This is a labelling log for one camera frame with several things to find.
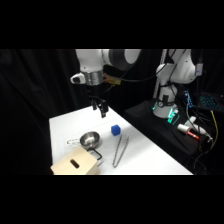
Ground yellow cable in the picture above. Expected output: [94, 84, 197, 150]
[209, 110, 219, 143]

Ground metal tongs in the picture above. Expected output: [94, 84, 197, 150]
[112, 134, 130, 169]

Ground wooden box with slot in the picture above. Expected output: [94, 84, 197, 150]
[50, 145, 101, 176]

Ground blue cube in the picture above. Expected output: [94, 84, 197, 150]
[110, 124, 121, 137]

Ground laptop with lit keyboard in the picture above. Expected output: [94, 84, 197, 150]
[197, 92, 224, 113]

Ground small steel pot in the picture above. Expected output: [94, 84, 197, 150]
[66, 130, 102, 151]

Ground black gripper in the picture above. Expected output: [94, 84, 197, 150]
[87, 84, 109, 119]

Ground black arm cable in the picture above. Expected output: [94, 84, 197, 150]
[103, 49, 188, 93]

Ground black wire handle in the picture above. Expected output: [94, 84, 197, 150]
[86, 147, 104, 163]

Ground black robot stand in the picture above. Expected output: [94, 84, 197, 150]
[123, 98, 214, 168]

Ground white red marker tool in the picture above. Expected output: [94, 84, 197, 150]
[176, 123, 201, 141]

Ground black curtain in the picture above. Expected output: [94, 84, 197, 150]
[0, 49, 224, 176]

